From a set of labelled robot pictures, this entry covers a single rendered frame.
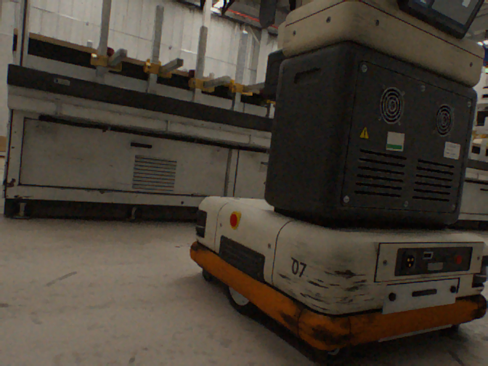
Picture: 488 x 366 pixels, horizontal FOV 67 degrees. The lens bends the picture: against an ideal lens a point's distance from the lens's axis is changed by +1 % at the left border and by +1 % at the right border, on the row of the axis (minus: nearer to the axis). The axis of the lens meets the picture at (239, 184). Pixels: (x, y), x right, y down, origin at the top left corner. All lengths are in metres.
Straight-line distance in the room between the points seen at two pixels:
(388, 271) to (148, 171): 1.64
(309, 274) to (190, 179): 1.63
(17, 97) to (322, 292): 1.55
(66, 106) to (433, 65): 1.50
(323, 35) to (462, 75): 0.44
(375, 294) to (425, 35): 0.62
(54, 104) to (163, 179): 0.74
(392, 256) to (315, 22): 0.55
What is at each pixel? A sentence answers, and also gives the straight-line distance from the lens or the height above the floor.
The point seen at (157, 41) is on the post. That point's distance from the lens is 2.04.
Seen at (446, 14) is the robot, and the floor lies 0.81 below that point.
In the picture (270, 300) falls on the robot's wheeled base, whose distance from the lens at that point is 0.89.
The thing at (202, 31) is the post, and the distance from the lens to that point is 2.15.
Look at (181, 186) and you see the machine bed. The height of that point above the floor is 0.22.
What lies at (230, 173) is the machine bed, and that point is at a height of 0.33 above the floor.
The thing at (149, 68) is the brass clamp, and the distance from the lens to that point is 1.99.
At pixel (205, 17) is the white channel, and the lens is 3.29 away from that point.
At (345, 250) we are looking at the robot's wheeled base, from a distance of 0.77.
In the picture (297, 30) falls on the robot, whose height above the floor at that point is 0.74.
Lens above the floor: 0.40
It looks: 3 degrees down
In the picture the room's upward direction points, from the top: 7 degrees clockwise
